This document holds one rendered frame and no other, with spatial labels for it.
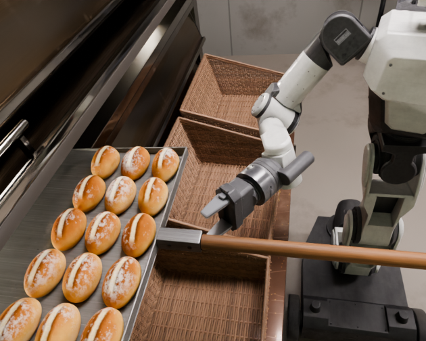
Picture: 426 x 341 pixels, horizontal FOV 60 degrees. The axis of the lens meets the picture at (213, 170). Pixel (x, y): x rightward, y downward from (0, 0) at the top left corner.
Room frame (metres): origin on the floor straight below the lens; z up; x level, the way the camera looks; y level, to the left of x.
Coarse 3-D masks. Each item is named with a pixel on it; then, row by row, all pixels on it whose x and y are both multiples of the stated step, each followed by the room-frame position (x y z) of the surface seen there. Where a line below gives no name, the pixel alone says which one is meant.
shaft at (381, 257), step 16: (208, 240) 0.43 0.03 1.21; (224, 240) 0.42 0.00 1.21; (240, 240) 0.42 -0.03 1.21; (256, 240) 0.41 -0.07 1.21; (272, 240) 0.41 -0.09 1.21; (288, 256) 0.38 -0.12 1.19; (304, 256) 0.37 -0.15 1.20; (320, 256) 0.37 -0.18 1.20; (336, 256) 0.36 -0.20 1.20; (352, 256) 0.35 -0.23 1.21; (368, 256) 0.35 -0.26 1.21; (384, 256) 0.34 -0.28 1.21; (400, 256) 0.34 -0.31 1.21; (416, 256) 0.34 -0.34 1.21
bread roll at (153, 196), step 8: (144, 184) 0.58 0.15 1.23; (152, 184) 0.58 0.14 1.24; (160, 184) 0.58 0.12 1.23; (144, 192) 0.56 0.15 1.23; (152, 192) 0.56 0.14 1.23; (160, 192) 0.56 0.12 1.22; (144, 200) 0.54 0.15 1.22; (152, 200) 0.54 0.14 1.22; (160, 200) 0.55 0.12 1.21; (144, 208) 0.53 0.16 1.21; (152, 208) 0.53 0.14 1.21; (160, 208) 0.54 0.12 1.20; (152, 216) 0.53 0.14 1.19
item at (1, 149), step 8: (24, 120) 0.54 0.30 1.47; (16, 128) 0.51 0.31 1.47; (24, 128) 0.52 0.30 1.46; (8, 136) 0.49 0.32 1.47; (16, 136) 0.50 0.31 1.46; (24, 136) 0.51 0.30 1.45; (0, 144) 0.47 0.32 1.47; (8, 144) 0.48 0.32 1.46; (24, 144) 0.50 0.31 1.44; (0, 152) 0.46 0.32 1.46; (24, 152) 0.50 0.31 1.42; (32, 152) 0.50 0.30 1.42
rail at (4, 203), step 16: (160, 0) 1.12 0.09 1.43; (144, 16) 1.01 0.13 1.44; (128, 48) 0.85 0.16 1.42; (112, 64) 0.77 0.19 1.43; (96, 80) 0.70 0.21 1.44; (80, 96) 0.64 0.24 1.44; (80, 112) 0.60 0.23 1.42; (64, 128) 0.55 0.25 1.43; (48, 144) 0.50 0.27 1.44; (32, 160) 0.46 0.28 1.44; (16, 176) 0.43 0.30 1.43; (32, 176) 0.44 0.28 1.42; (16, 192) 0.40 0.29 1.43; (0, 208) 0.37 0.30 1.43; (0, 224) 0.35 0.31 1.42
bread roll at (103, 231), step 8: (96, 216) 0.51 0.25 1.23; (104, 216) 0.50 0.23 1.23; (112, 216) 0.51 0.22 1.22; (96, 224) 0.49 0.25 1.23; (104, 224) 0.48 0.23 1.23; (112, 224) 0.49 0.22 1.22; (120, 224) 0.51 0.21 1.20; (88, 232) 0.47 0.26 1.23; (96, 232) 0.47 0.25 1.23; (104, 232) 0.47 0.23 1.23; (112, 232) 0.48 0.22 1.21; (88, 240) 0.46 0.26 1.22; (96, 240) 0.45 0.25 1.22; (104, 240) 0.46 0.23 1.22; (112, 240) 0.46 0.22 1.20; (88, 248) 0.45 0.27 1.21; (96, 248) 0.44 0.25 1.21; (104, 248) 0.45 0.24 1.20
